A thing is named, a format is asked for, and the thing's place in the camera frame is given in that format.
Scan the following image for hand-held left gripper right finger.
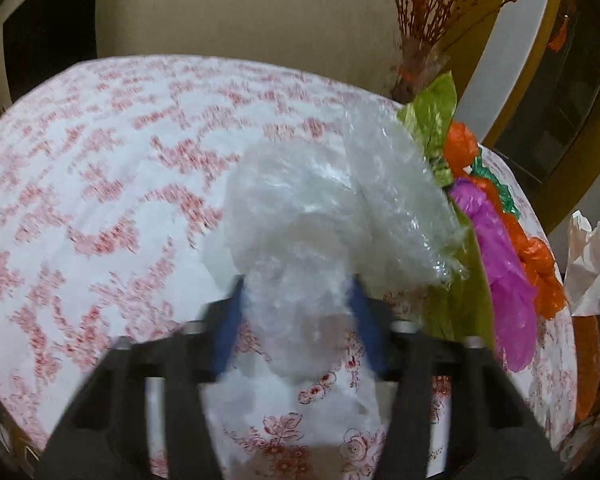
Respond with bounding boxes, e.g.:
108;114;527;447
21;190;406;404
347;272;566;480

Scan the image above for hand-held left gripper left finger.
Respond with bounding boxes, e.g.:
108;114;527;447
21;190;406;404
35;275;246;480

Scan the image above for white paper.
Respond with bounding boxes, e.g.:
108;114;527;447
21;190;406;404
564;211;600;317

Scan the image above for orange plastic basket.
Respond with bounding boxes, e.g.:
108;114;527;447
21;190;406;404
572;314;600;422

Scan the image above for magenta plastic bag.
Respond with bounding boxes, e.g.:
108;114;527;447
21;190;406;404
450;177;538;372

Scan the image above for clear bubble wrap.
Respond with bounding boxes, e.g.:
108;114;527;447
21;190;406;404
202;107;471;411

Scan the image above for olive green plastic bag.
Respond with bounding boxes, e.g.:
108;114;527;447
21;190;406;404
397;71;496;351

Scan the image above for dark green plastic bag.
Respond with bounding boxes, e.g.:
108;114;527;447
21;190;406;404
467;155;521;218

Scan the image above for glass door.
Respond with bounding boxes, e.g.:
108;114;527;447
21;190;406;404
500;0;600;221

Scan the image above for floral tablecloth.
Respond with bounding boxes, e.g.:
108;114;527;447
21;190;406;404
0;55;578;480

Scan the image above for dried red flower branches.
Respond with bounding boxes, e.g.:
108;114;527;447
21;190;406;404
382;0;563;103

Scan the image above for dark framed window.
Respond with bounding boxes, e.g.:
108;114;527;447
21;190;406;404
0;0;101;116

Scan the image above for wooden door frame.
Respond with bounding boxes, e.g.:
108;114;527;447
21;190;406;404
482;0;583;148

